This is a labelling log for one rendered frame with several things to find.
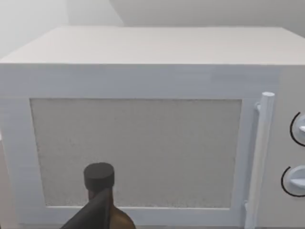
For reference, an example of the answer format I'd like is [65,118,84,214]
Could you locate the white microwave knob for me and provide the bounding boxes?
[280,166,305,198]
[289,112,305,146]

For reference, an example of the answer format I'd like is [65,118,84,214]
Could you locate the pale microwave oven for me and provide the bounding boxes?
[0,26,305,229]

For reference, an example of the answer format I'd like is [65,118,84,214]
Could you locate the brown bottle with black cap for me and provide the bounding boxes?
[83,162,137,229]

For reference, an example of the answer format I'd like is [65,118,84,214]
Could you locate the microwave oven door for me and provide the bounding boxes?
[0,62,280,227]

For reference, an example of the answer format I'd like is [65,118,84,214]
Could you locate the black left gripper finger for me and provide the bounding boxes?
[62,188,113,229]

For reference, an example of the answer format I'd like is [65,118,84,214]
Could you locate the white microwave door handle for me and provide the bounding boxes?
[242,92,275,229]

